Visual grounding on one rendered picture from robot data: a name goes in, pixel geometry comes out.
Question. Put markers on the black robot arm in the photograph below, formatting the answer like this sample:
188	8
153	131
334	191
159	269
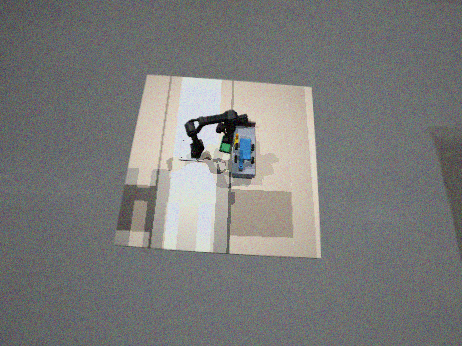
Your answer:
229	117

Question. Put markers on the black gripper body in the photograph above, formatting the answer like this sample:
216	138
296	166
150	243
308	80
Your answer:
228	138

